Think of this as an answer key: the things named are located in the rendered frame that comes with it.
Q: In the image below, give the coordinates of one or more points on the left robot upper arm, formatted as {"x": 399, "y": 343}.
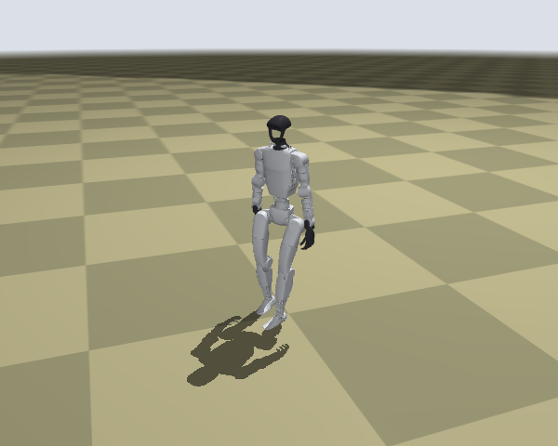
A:
{"x": 301, "y": 161}

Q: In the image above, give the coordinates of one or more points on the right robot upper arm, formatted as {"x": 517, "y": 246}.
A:
{"x": 259, "y": 178}

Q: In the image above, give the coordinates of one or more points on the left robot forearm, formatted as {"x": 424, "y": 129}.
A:
{"x": 307, "y": 207}

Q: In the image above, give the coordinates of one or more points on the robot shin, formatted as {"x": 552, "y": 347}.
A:
{"x": 282, "y": 291}
{"x": 265, "y": 282}

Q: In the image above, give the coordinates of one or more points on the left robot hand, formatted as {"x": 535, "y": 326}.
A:
{"x": 309, "y": 235}

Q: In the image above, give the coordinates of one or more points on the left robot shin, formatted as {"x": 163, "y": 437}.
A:
{"x": 282, "y": 291}

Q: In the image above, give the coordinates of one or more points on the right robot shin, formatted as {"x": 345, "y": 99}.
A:
{"x": 265, "y": 282}

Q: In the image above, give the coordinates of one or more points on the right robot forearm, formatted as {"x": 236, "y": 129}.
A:
{"x": 257, "y": 196}

